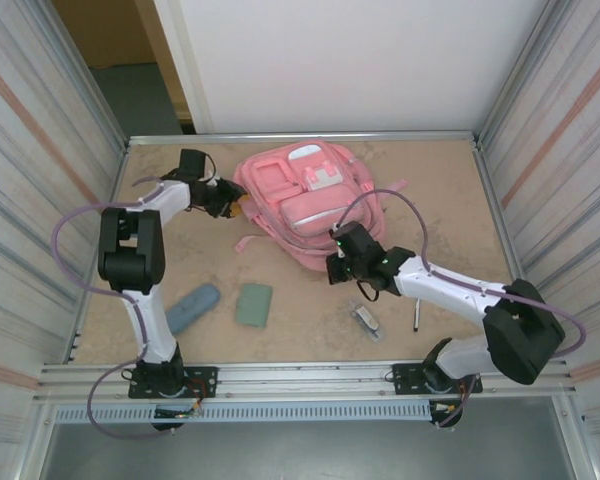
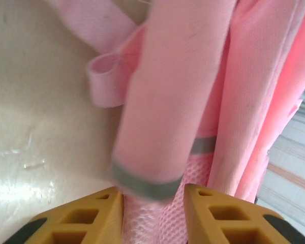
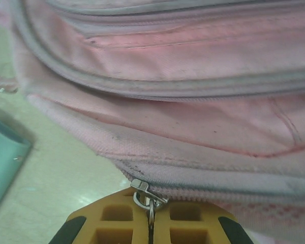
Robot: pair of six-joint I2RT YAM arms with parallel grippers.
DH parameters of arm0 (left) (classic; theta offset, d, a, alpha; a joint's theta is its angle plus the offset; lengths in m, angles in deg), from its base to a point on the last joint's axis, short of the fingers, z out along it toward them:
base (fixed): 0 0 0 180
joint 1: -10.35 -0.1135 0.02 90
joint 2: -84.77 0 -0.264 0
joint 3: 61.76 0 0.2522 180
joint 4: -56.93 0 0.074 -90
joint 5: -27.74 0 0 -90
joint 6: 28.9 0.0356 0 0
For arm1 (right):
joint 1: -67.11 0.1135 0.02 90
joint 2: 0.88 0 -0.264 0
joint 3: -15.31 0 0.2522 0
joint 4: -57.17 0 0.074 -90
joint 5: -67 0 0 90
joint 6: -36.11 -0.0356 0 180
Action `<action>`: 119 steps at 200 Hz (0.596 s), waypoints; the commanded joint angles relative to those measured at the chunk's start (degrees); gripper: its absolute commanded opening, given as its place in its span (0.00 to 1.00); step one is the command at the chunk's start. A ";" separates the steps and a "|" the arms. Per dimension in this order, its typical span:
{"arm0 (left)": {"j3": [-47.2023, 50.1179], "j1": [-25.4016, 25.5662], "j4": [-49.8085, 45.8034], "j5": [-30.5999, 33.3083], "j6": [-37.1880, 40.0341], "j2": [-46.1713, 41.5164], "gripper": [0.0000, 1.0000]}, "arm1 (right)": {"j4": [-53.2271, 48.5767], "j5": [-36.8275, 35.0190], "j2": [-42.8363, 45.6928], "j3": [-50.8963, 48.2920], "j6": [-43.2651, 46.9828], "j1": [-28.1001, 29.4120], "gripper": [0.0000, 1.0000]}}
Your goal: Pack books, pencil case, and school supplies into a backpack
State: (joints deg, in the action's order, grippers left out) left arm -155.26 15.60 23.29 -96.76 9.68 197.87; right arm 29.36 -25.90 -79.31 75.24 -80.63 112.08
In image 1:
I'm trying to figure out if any pink backpack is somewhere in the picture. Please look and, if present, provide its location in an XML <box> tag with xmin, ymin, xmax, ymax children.
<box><xmin>232</xmin><ymin>141</ymin><xmax>409</xmax><ymax>274</ymax></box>

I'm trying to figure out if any blue pencil case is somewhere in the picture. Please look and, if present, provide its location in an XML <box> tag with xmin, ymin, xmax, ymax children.
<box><xmin>165</xmin><ymin>283</ymin><xmax>222</xmax><ymax>334</ymax></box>

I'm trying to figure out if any small circuit board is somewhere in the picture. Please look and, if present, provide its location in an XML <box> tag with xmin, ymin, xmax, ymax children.
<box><xmin>429</xmin><ymin>399</ymin><xmax>462</xmax><ymax>417</ymax></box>
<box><xmin>153</xmin><ymin>405</ymin><xmax>204</xmax><ymax>419</ymax></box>

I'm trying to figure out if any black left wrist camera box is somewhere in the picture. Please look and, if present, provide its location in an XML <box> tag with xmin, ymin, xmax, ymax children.
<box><xmin>178</xmin><ymin>148</ymin><xmax>209</xmax><ymax>182</ymax></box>

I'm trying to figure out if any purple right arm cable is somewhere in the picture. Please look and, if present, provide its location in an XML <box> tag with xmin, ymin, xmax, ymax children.
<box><xmin>336</xmin><ymin>188</ymin><xmax>587</xmax><ymax>431</ymax></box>

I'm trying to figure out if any aluminium table edge rail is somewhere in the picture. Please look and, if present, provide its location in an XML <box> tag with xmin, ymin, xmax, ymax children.
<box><xmin>126</xmin><ymin>130</ymin><xmax>483</xmax><ymax>150</ymax></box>

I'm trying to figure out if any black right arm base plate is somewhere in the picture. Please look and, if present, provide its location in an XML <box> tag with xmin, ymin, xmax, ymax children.
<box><xmin>392</xmin><ymin>359</ymin><xmax>484</xmax><ymax>396</ymax></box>

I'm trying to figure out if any aluminium mounting rail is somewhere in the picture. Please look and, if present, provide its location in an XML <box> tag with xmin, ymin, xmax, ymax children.
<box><xmin>34</xmin><ymin>362</ymin><xmax>581</xmax><ymax>402</ymax></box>

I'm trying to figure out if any white door frame post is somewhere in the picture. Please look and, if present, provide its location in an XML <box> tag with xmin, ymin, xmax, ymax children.
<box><xmin>152</xmin><ymin>0</ymin><xmax>216</xmax><ymax>135</ymax></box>

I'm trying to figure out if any grey slotted cable duct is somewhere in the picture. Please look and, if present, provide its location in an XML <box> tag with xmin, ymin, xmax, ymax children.
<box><xmin>52</xmin><ymin>403</ymin><xmax>434</xmax><ymax>424</ymax></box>

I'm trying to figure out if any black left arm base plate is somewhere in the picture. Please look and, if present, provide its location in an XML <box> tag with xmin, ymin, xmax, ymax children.
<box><xmin>128</xmin><ymin>366</ymin><xmax>219</xmax><ymax>400</ymax></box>

